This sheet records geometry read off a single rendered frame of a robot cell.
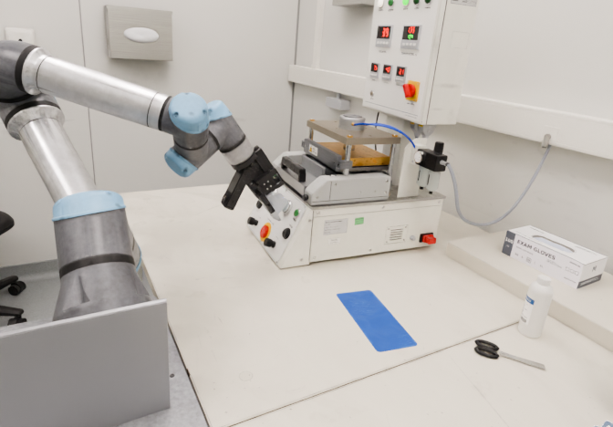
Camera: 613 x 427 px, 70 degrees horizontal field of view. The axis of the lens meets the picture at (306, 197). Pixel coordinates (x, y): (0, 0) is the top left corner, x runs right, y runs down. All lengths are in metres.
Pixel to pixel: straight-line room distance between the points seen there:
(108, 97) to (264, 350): 0.59
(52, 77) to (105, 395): 0.59
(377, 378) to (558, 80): 1.07
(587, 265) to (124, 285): 1.10
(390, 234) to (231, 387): 0.70
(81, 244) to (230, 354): 0.36
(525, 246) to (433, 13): 0.70
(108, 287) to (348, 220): 0.72
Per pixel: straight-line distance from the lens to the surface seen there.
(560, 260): 1.37
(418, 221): 1.41
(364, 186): 1.25
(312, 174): 1.34
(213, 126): 1.05
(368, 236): 1.32
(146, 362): 0.78
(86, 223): 0.80
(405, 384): 0.93
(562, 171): 1.57
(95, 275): 0.77
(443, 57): 1.32
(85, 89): 0.98
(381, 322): 1.07
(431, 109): 1.32
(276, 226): 1.31
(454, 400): 0.93
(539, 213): 1.63
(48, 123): 1.10
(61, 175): 1.03
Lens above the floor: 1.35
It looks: 19 degrees down
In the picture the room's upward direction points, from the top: 5 degrees clockwise
